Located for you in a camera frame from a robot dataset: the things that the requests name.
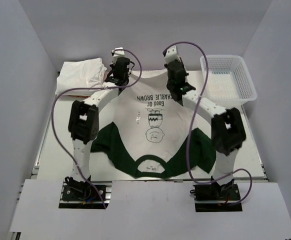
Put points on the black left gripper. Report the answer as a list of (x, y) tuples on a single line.
[(121, 66)]

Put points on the white and green raglan t-shirt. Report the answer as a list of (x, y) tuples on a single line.
[(151, 135)]

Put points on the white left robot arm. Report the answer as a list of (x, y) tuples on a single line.
[(84, 120)]

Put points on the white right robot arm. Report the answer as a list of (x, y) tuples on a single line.
[(227, 129)]

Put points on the folded white t-shirt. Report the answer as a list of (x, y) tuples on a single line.
[(85, 76)]

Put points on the white plastic basket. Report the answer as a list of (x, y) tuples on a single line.
[(229, 82)]

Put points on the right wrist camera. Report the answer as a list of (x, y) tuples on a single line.
[(176, 70)]

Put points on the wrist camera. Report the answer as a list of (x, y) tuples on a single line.
[(176, 70), (120, 63)]

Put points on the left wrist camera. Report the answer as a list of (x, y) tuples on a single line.
[(120, 63)]

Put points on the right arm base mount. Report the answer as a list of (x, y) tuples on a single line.
[(216, 198)]

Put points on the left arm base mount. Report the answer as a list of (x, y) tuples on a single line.
[(81, 195)]

